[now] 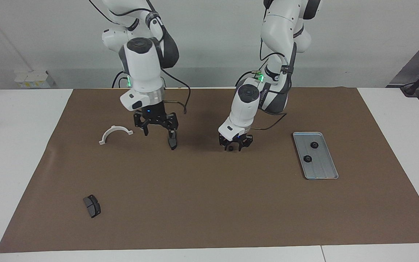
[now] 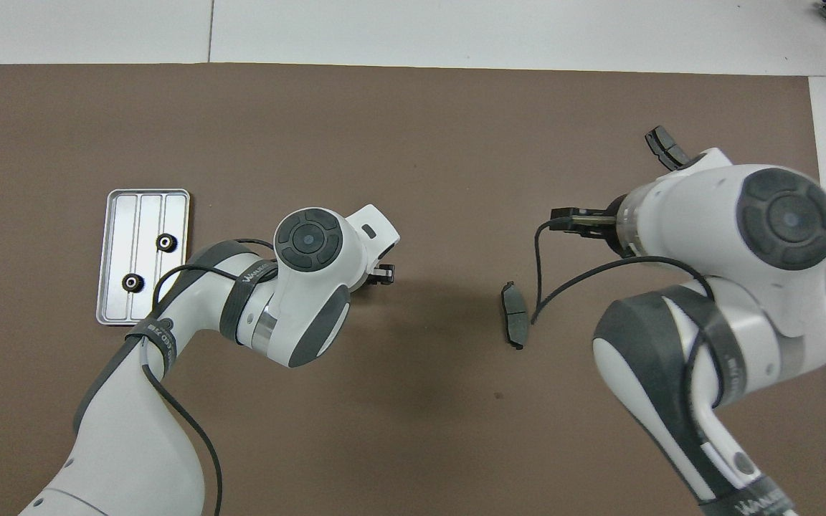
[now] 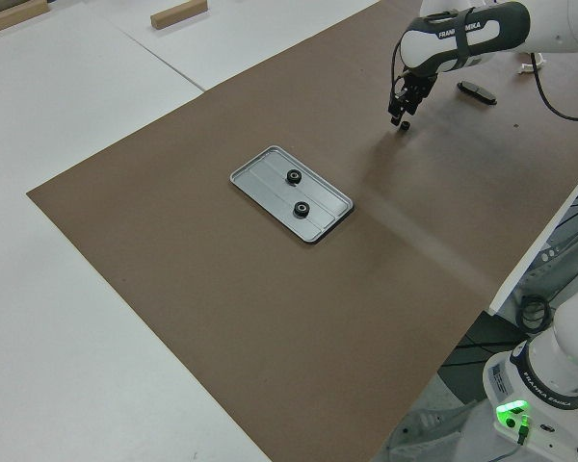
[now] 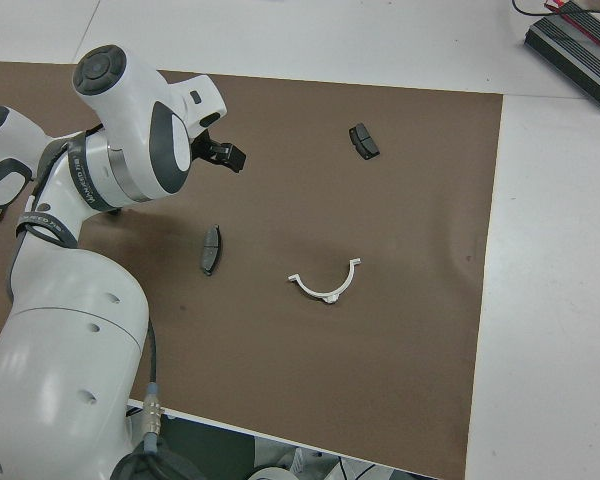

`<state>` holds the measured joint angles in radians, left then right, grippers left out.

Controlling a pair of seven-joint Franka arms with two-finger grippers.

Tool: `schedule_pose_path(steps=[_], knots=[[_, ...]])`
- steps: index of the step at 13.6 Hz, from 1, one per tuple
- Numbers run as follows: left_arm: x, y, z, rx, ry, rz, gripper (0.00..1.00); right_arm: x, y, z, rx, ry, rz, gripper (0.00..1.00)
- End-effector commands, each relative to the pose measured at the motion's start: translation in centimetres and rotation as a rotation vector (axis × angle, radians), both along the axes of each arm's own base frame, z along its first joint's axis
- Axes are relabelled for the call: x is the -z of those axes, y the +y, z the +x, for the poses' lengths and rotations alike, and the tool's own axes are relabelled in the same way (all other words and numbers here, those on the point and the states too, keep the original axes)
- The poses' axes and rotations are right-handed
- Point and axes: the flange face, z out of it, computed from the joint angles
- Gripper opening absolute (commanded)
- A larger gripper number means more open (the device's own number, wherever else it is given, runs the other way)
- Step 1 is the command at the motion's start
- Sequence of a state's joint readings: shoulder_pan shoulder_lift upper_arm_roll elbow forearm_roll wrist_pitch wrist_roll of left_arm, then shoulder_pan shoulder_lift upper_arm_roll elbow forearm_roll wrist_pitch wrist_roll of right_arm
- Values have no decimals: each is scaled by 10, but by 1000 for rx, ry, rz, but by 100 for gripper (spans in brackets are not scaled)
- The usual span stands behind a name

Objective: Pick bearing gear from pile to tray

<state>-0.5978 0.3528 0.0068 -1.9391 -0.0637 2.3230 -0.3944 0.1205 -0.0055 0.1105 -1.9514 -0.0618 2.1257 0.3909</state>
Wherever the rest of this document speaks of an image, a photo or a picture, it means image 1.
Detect silver metal tray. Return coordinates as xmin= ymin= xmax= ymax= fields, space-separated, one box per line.
xmin=292 ymin=132 xmax=339 ymax=180

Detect single dark grey brake pad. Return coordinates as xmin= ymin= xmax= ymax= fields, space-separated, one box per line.
xmin=167 ymin=130 xmax=178 ymax=150

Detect brown table mat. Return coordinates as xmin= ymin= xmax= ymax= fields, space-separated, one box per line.
xmin=0 ymin=87 xmax=419 ymax=253

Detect stacked dark grey brake pads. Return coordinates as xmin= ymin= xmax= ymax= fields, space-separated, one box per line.
xmin=83 ymin=195 xmax=101 ymax=219

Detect white curved plastic bracket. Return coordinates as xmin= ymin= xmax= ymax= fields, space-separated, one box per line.
xmin=99 ymin=125 xmax=134 ymax=145

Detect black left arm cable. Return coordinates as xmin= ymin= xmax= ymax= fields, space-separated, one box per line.
xmin=251 ymin=40 xmax=288 ymax=131

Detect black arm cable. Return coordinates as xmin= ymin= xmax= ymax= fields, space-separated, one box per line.
xmin=251 ymin=40 xmax=288 ymax=131
xmin=89 ymin=0 xmax=192 ymax=115

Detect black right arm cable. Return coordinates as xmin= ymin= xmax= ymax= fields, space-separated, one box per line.
xmin=89 ymin=0 xmax=192 ymax=115

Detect black left base cable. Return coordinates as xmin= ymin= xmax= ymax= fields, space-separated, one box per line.
xmin=236 ymin=69 xmax=260 ymax=87

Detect white wall socket box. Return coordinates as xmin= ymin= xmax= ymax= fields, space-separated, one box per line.
xmin=14 ymin=70 xmax=55 ymax=89

